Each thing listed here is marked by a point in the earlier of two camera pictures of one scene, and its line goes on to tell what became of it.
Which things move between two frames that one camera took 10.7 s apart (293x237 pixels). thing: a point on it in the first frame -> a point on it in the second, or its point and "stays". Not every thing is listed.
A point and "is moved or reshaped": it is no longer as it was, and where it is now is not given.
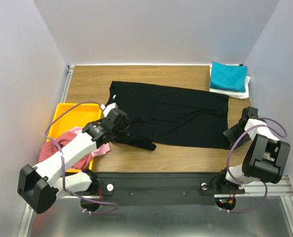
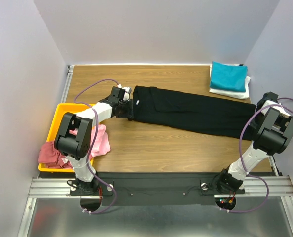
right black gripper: (236, 132) -> (253, 127)
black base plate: (159, 188) stays
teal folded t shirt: (228, 76) stays
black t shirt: (171, 116) is moved or reshaped
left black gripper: (128, 138) -> (130, 109)
